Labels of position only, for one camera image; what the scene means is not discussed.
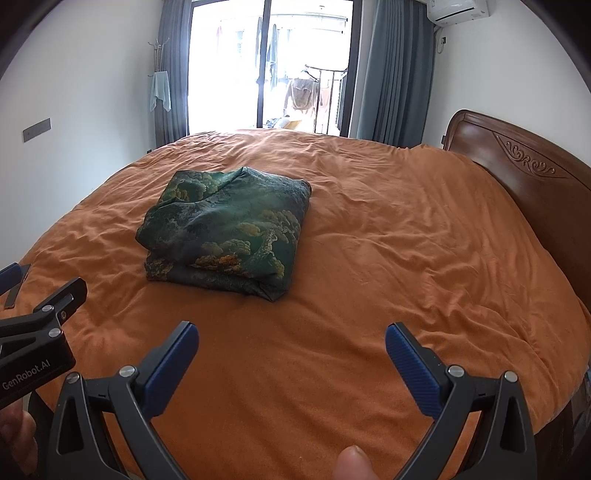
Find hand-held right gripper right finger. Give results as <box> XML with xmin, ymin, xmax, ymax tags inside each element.
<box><xmin>385</xmin><ymin>322</ymin><xmax>539</xmax><ymax>480</ymax></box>

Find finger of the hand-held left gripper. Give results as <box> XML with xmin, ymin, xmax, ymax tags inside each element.
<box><xmin>0</xmin><ymin>277</ymin><xmax>88</xmax><ymax>352</ymax></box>
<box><xmin>0</xmin><ymin>262</ymin><xmax>23</xmax><ymax>296</ymax></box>

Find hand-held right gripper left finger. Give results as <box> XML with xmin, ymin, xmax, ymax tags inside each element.
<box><xmin>46</xmin><ymin>320</ymin><xmax>200</xmax><ymax>480</ymax></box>

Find green printed garment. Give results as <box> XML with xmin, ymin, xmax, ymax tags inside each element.
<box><xmin>135</xmin><ymin>166</ymin><xmax>312</xmax><ymax>303</ymax></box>

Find hanging beige clothes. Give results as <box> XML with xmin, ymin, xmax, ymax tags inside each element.
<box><xmin>284</xmin><ymin>78</ymin><xmax>321</xmax><ymax>116</ymax></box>

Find person's left hand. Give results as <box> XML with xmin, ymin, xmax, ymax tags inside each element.
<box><xmin>0</xmin><ymin>410</ymin><xmax>38</xmax><ymax>480</ymax></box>

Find person's right hand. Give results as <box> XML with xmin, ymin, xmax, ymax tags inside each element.
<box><xmin>336</xmin><ymin>444</ymin><xmax>372</xmax><ymax>480</ymax></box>

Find orange bed blanket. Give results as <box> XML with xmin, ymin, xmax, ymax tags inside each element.
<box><xmin>0</xmin><ymin>128</ymin><xmax>591</xmax><ymax>480</ymax></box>

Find carved wooden headboard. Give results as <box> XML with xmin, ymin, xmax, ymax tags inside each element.
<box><xmin>442</xmin><ymin>109</ymin><xmax>591</xmax><ymax>319</ymax></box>

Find light blue towel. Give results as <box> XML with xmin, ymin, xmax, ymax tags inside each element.
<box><xmin>151</xmin><ymin>71</ymin><xmax>171</xmax><ymax>112</ymax></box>

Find coat rack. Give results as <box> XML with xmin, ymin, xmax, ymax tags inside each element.
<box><xmin>148</xmin><ymin>39</ymin><xmax>172</xmax><ymax>144</ymax></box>

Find grey curtain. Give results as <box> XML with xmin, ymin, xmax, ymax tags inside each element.
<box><xmin>348</xmin><ymin>0</ymin><xmax>437</xmax><ymax>148</ymax></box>
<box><xmin>154</xmin><ymin>0</ymin><xmax>192</xmax><ymax>144</ymax></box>

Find balcony drying rack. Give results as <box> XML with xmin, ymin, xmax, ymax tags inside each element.
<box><xmin>300</xmin><ymin>65</ymin><xmax>349</xmax><ymax>136</ymax></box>

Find sliding glass door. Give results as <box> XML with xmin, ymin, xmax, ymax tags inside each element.
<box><xmin>187</xmin><ymin>0</ymin><xmax>363</xmax><ymax>137</ymax></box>

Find white air conditioner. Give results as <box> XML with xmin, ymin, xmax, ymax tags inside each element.
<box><xmin>426</xmin><ymin>0</ymin><xmax>490</xmax><ymax>26</ymax></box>

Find grey wall switch panel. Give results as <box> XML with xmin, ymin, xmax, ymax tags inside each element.
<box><xmin>23</xmin><ymin>118</ymin><xmax>51</xmax><ymax>141</ymax></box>

